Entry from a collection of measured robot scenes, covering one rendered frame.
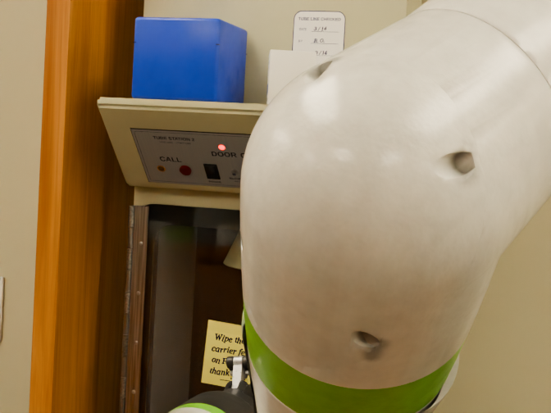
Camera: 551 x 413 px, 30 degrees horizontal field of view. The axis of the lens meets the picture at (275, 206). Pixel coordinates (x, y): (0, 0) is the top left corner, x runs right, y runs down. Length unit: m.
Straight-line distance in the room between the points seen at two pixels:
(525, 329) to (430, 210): 1.21
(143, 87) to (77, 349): 0.34
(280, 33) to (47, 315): 0.43
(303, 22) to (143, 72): 0.20
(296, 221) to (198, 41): 0.72
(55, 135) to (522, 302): 0.76
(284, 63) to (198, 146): 0.14
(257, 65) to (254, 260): 0.77
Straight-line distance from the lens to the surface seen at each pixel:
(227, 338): 1.22
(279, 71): 1.12
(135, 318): 1.26
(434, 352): 0.48
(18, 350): 1.86
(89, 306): 1.30
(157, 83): 1.14
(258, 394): 0.57
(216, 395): 0.95
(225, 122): 1.11
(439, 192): 0.41
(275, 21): 1.22
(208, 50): 1.12
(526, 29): 0.47
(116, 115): 1.16
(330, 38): 1.20
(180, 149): 1.16
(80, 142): 1.24
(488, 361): 1.62
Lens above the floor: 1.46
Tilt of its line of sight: 3 degrees down
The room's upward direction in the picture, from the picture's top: 3 degrees clockwise
